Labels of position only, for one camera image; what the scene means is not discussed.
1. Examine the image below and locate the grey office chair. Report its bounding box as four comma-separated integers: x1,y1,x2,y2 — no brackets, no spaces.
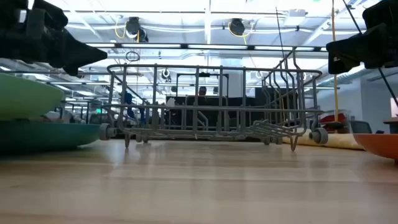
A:
349,119,373,135

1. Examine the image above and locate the yellow hanging cord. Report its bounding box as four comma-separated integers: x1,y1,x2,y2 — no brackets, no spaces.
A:
330,0,341,123

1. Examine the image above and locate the black straight thin cable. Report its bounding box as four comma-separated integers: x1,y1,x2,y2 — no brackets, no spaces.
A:
341,0,398,108

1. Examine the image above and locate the black desk partition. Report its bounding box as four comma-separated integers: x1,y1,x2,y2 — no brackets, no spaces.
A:
164,95,300,129

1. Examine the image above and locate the black hanging cable loop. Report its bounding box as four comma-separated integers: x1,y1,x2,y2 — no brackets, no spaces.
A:
124,50,141,62

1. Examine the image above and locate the red bag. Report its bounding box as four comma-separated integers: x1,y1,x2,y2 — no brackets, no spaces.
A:
319,112,348,125

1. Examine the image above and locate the teal plate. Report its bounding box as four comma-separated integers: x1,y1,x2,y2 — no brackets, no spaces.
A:
0,119,101,154

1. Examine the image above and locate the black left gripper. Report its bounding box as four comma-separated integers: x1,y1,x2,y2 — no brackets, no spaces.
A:
0,0,108,77

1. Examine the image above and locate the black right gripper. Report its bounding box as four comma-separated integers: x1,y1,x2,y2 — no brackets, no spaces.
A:
325,0,398,75

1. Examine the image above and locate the light green plate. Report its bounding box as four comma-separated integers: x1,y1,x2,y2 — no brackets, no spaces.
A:
0,72,65,121

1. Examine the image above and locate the grey wire dish rack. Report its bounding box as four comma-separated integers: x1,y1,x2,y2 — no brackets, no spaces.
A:
99,63,329,153

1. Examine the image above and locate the orange plate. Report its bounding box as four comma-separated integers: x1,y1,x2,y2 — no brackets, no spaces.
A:
353,133,398,161

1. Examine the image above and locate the black ceiling cable reel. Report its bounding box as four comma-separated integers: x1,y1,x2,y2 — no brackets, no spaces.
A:
228,17,247,37
125,16,150,44

